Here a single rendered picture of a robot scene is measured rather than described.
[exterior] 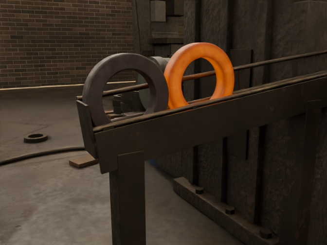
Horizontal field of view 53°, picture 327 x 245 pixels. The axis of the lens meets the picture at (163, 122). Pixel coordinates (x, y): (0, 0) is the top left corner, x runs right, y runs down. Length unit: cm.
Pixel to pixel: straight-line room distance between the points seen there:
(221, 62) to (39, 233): 105
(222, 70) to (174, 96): 14
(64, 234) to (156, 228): 38
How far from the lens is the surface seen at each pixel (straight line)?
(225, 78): 80
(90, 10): 702
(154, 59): 212
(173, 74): 72
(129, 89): 75
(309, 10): 112
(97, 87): 65
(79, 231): 147
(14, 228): 159
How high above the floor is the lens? 74
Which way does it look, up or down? 13 degrees down
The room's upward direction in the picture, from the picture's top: straight up
